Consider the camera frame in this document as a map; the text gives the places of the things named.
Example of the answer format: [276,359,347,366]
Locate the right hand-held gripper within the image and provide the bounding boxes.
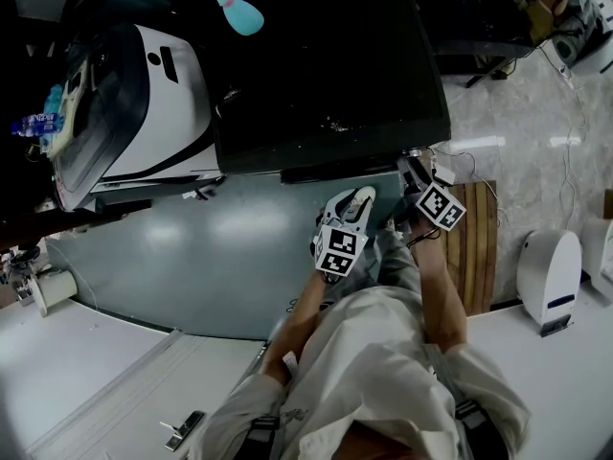
[392,155,468,233]

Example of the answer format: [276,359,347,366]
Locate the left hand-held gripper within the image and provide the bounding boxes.
[311,187,378,284]

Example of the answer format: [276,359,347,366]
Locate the black washing machine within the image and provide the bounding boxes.
[200,0,453,185]

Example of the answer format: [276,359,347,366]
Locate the person's left forearm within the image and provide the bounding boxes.
[261,270,332,388]

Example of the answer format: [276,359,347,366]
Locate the person's right forearm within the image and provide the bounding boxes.
[405,222,469,355]

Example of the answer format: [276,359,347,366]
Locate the person's left white shoe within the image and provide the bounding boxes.
[340,184,378,222]

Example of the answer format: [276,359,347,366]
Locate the white power adapter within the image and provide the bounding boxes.
[429,162,457,187]

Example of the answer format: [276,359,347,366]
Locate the person's grey trousers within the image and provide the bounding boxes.
[329,221,426,307]

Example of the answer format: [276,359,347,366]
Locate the wooden slat platform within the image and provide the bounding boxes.
[443,178,500,316]

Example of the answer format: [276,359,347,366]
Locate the person's white shirt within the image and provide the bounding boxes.
[191,284,534,460]

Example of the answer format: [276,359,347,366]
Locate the white round toilet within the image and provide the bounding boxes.
[515,228,584,338]

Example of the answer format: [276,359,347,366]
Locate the black table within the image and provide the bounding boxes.
[413,0,536,89]

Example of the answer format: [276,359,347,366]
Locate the white and grey washer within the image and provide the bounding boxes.
[49,21,225,214]

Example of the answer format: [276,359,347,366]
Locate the white door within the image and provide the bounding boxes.
[22,327,270,460]

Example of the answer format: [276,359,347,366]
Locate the white cylinder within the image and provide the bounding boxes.
[29,267,79,319]

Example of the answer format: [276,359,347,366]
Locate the teal plastic packet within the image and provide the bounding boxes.
[42,82,67,115]

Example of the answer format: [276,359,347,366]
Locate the clear water bottle blue label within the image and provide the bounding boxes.
[11,112,64,139]

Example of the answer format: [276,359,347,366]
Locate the black cable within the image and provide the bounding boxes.
[405,229,443,250]

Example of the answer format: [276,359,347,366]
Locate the silver door handle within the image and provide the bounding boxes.
[158,409,207,453]

